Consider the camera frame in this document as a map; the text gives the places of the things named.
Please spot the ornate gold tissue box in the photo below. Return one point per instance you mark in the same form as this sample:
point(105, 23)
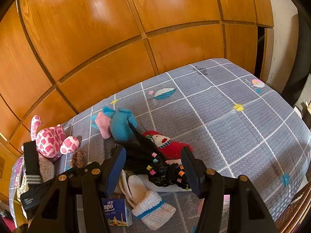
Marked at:
point(20, 180)

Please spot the red santa sock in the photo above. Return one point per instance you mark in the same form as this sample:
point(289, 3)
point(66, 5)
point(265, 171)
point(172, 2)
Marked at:
point(169, 148)

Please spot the black white striped sock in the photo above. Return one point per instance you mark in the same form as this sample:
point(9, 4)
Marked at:
point(32, 167)

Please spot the black wig colourful bands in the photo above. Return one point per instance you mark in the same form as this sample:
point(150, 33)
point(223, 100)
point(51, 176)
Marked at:
point(143, 158)

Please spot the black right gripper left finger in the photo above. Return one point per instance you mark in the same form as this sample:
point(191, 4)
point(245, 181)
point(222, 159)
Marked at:
point(58, 211)

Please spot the wooden wardrobe panels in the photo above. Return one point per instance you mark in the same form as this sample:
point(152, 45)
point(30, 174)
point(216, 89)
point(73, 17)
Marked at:
point(59, 57)

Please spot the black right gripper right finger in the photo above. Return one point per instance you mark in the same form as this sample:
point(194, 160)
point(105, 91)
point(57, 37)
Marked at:
point(247, 210)

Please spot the blue Tempo tissue pack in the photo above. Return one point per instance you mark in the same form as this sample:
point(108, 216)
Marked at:
point(118, 212)

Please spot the blue pink plush toy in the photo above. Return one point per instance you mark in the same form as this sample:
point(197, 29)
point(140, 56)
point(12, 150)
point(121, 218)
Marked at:
point(114, 123)

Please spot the cream white sock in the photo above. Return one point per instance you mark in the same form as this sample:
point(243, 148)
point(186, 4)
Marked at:
point(122, 188)

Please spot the brown hair scrunchie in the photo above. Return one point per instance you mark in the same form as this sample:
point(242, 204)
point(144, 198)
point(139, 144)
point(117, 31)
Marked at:
point(78, 159)

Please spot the pink white plush toy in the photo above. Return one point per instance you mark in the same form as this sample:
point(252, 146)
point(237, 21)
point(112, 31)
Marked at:
point(52, 142)

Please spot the white sock blue stripe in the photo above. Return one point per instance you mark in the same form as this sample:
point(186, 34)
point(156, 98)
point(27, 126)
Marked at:
point(148, 206)

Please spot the grey checked bed sheet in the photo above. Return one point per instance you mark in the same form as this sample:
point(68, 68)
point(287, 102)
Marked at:
point(235, 124)

